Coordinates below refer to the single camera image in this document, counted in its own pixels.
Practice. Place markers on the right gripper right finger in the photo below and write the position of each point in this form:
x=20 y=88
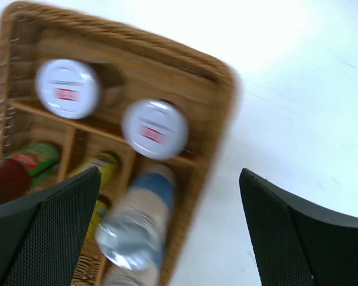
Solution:
x=295 y=241

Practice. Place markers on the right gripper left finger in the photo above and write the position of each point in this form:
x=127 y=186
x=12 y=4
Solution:
x=42 y=234

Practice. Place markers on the red sauce bottle yellow cap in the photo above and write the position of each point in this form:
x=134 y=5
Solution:
x=40 y=160

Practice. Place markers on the white shaker silver lid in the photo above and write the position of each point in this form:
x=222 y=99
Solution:
x=133 y=232
x=120 y=276

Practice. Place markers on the small yellow bottle beige cap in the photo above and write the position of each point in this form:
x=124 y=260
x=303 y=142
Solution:
x=108 y=164

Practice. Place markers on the dark jar white lid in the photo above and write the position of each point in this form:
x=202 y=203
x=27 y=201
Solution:
x=155 y=129
x=68 y=88

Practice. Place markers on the brown wicker divided basket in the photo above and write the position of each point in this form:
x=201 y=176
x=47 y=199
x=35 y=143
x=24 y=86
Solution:
x=147 y=66

